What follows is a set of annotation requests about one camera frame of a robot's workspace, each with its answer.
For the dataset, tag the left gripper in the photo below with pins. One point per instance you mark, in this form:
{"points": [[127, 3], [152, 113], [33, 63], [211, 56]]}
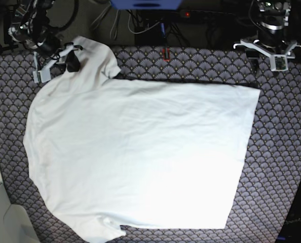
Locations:
{"points": [[277, 53]]}

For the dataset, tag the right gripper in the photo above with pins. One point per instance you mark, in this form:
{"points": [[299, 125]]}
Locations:
{"points": [[49, 53]]}

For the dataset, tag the white T-shirt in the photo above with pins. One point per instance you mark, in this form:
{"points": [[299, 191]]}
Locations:
{"points": [[106, 152]]}

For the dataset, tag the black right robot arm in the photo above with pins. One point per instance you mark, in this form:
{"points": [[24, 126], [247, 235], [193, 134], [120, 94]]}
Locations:
{"points": [[31, 27]]}

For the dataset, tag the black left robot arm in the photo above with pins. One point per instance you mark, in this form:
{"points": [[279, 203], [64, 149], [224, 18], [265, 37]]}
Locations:
{"points": [[271, 20]]}

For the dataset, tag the black power strip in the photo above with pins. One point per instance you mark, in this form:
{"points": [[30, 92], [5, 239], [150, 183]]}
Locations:
{"points": [[204, 15]]}

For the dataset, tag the red black table clamp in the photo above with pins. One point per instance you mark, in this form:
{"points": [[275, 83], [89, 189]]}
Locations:
{"points": [[166, 54]]}

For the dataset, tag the patterned purple tablecloth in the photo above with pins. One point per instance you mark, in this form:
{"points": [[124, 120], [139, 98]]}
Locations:
{"points": [[272, 171]]}

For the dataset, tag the black equipment left background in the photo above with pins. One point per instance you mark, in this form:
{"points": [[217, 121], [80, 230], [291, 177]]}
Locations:
{"points": [[7, 9]]}

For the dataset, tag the black box under table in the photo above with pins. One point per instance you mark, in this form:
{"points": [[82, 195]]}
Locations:
{"points": [[152, 37]]}

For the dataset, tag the white plastic bin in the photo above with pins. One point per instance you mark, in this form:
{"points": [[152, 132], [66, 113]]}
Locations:
{"points": [[15, 225]]}

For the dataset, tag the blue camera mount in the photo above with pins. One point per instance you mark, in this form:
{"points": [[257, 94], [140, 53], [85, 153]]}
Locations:
{"points": [[146, 4]]}

